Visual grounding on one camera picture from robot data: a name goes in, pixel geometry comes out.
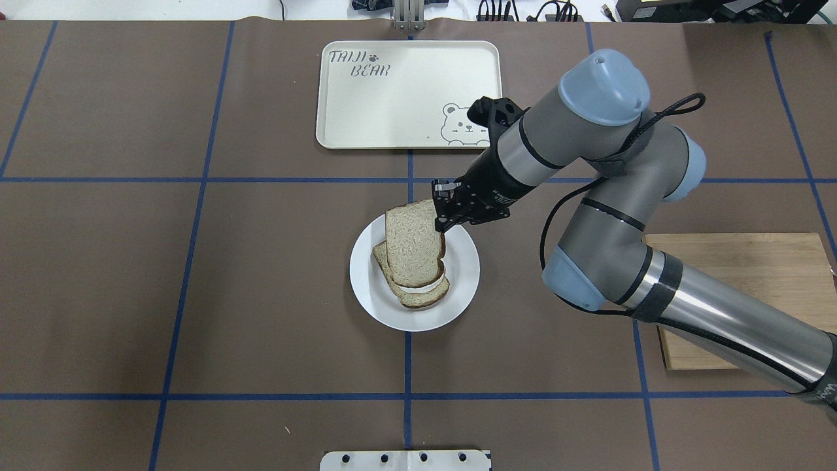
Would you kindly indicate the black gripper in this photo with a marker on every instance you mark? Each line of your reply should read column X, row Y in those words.
column 492, row 184

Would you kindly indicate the white bread slice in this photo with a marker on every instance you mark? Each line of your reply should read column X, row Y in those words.
column 414, row 248

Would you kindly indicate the white round plate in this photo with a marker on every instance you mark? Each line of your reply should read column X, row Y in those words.
column 370, row 288

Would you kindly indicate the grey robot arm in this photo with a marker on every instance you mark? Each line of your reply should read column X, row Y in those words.
column 599, row 112

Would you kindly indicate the bottom bread slice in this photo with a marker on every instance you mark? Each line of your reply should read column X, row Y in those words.
column 408, row 300

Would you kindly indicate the fried egg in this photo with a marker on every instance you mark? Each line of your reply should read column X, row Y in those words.
column 426, row 288

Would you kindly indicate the cream bear serving tray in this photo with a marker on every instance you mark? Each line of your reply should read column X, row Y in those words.
column 404, row 94

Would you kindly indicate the bamboo cutting board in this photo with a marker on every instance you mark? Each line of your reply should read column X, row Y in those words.
column 788, row 271

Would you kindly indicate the aluminium camera post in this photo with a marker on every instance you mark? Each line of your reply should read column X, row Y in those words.
column 408, row 15

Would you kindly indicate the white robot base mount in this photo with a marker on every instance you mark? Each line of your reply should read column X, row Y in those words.
column 434, row 459

